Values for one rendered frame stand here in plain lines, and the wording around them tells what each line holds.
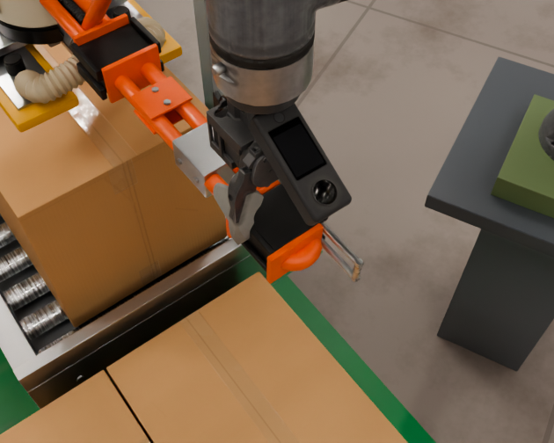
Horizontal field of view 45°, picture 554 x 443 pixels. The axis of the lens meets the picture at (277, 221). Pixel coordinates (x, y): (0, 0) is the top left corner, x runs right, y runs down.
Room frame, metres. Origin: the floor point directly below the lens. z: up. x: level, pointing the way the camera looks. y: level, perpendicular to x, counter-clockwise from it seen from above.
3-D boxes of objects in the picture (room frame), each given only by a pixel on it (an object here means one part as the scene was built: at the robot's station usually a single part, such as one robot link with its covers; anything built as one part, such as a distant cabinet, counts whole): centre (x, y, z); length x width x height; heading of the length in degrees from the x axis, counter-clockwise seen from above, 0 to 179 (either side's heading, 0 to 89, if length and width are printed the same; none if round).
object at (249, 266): (0.75, 0.23, 0.47); 0.70 x 0.03 x 0.15; 127
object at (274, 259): (0.44, 0.00, 1.23); 0.08 x 0.07 x 0.05; 38
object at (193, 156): (0.55, 0.08, 1.23); 0.07 x 0.07 x 0.04; 38
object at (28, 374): (0.75, 0.23, 0.58); 0.70 x 0.03 x 0.06; 127
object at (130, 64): (0.72, 0.22, 1.25); 0.10 x 0.08 x 0.06; 128
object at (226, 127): (0.48, 0.02, 1.38); 0.09 x 0.08 x 0.12; 37
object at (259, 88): (0.47, 0.02, 1.46); 0.10 x 0.09 x 0.05; 127
